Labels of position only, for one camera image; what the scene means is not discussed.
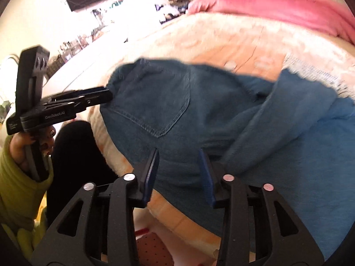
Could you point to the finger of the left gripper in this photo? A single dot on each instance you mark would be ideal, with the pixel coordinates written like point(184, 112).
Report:
point(91, 90)
point(94, 99)

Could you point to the white cluttered desk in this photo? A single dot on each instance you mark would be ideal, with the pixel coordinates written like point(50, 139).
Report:
point(125, 18)

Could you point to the blue denim pants lace hem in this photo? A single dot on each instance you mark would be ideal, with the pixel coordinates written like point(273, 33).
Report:
point(293, 133)

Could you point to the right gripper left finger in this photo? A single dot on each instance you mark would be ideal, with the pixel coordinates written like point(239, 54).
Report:
point(97, 227)

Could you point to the pink comforter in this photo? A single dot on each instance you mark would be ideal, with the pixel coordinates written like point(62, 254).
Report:
point(325, 16)

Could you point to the person's left hand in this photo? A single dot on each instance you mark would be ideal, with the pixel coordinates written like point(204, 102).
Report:
point(22, 140)

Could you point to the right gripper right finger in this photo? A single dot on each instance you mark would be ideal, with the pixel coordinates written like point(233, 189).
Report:
point(259, 226)

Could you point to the dark clothes pile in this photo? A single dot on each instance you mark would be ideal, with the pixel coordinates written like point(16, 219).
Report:
point(171, 10)

